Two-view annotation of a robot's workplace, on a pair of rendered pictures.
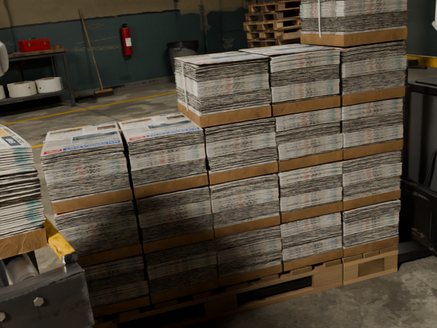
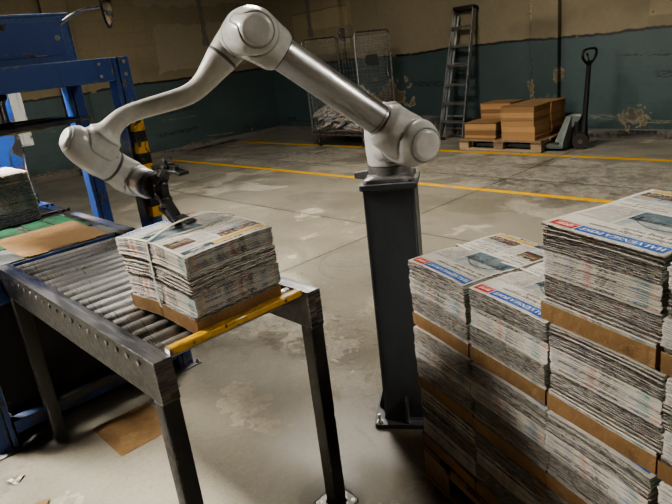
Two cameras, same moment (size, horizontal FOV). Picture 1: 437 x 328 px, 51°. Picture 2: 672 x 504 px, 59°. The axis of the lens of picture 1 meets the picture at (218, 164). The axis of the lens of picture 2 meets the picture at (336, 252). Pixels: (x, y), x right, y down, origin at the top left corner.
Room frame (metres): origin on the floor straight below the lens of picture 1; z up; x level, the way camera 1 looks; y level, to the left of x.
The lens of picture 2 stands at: (1.03, -1.07, 1.46)
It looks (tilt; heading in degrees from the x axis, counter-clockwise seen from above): 19 degrees down; 81
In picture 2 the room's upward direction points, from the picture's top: 7 degrees counter-clockwise
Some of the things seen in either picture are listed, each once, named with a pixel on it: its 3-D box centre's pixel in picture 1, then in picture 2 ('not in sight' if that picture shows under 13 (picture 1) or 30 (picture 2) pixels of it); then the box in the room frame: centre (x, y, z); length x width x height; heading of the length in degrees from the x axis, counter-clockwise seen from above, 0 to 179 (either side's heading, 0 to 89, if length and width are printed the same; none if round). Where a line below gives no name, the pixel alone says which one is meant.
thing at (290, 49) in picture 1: (283, 49); not in sight; (1.98, -0.31, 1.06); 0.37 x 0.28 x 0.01; 14
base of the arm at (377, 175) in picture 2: not in sight; (384, 171); (1.57, 1.02, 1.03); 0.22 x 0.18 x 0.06; 158
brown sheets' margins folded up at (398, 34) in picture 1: (349, 139); not in sight; (2.03, -0.61, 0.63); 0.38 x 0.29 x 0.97; 15
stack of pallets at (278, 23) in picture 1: (287, 39); not in sight; (8.47, -1.44, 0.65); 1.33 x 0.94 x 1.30; 127
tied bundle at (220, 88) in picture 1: (219, 86); (657, 269); (1.88, -0.03, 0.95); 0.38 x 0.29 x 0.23; 16
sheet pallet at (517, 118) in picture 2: not in sight; (514, 124); (4.78, 6.33, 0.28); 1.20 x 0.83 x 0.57; 123
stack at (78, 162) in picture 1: (201, 211); (600, 445); (1.85, 0.09, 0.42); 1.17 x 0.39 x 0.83; 105
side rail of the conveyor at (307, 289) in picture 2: not in sight; (199, 268); (0.85, 1.12, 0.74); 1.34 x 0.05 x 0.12; 123
